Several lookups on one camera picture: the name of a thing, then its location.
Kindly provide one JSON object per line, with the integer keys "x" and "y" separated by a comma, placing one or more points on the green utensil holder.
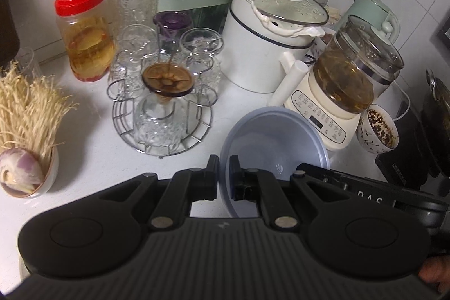
{"x": 207, "y": 8}

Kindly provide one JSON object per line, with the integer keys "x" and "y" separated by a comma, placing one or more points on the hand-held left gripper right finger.
{"x": 235, "y": 184}

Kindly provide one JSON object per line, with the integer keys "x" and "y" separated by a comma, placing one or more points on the red printed drinking glass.
{"x": 30, "y": 62}

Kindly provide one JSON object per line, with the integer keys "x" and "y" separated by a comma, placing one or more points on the white electric pot with lid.
{"x": 253, "y": 54}

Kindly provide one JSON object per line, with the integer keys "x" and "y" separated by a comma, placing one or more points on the patterned ceramic cup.
{"x": 376, "y": 138}

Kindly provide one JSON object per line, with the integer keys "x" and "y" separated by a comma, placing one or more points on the glass health kettle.
{"x": 351, "y": 75}

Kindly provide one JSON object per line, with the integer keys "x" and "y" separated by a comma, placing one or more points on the purple glass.
{"x": 172, "y": 22}

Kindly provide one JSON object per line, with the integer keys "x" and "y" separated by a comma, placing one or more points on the pale blue plastic bowl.
{"x": 274, "y": 138}

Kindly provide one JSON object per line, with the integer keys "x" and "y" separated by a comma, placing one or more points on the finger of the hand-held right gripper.
{"x": 323, "y": 172}

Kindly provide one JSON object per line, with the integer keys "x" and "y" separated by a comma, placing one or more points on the person's right hand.
{"x": 437, "y": 270}

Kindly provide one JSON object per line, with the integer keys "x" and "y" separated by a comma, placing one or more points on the dark wok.
{"x": 437, "y": 110}

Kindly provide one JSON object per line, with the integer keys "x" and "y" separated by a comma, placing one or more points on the halved purple onion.
{"x": 19, "y": 166}

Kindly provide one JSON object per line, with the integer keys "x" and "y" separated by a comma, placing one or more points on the enoki mushroom bunch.
{"x": 28, "y": 110}

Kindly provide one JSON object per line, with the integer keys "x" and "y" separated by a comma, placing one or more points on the upturned clear glass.
{"x": 202, "y": 50}
{"x": 135, "y": 47}

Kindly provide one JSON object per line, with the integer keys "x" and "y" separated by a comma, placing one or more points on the white ceramic bowl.
{"x": 49, "y": 173}

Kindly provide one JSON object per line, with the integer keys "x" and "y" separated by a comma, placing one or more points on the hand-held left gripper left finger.
{"x": 211, "y": 184}

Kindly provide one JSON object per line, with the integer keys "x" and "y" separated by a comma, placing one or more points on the black induction cooker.
{"x": 404, "y": 159}

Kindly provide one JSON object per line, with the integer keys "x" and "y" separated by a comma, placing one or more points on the red lidded plastic jar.
{"x": 84, "y": 40}

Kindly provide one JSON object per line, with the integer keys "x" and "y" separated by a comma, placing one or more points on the tall textured glass tumbler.
{"x": 133, "y": 4}

